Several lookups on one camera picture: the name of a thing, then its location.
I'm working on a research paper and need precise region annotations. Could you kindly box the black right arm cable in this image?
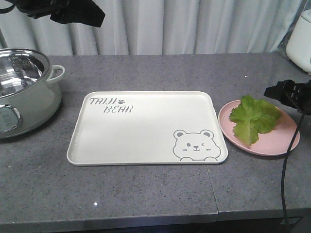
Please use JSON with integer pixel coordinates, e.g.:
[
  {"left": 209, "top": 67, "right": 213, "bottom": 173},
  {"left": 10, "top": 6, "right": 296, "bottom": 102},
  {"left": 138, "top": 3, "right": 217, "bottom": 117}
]
[{"left": 281, "top": 112, "right": 306, "bottom": 225}]

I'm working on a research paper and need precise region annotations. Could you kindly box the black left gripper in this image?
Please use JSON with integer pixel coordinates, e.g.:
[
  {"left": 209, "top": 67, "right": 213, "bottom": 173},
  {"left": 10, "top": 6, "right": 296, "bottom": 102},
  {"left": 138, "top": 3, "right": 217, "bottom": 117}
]
[{"left": 4, "top": 0, "right": 105, "bottom": 27}]

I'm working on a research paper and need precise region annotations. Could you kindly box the cream bear serving tray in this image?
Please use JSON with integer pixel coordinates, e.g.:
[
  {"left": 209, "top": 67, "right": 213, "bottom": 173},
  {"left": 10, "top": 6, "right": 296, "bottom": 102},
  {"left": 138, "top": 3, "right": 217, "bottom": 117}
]
[{"left": 67, "top": 91, "right": 228, "bottom": 166}]

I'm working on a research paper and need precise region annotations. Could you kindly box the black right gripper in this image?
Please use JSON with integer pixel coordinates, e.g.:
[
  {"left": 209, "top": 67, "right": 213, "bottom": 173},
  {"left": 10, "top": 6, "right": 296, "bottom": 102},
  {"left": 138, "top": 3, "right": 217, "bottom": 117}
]
[{"left": 264, "top": 80, "right": 311, "bottom": 113}]

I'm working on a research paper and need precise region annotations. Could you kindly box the green lettuce leaf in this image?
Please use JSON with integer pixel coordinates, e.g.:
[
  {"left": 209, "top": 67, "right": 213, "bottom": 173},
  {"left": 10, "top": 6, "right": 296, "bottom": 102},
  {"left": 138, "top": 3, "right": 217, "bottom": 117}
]
[{"left": 229, "top": 95, "right": 281, "bottom": 146}]

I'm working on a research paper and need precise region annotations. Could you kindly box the green electric cooking pot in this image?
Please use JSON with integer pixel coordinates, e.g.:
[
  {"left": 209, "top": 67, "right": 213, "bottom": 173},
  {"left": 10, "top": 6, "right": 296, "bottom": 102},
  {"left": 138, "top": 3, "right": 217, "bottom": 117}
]
[{"left": 0, "top": 48, "right": 65, "bottom": 139}]

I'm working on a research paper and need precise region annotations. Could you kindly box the pink round plate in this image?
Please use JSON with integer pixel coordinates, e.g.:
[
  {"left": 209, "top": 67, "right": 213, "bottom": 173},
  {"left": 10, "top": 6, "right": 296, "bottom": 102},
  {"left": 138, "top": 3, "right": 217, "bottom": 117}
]
[{"left": 218, "top": 100, "right": 297, "bottom": 156}]

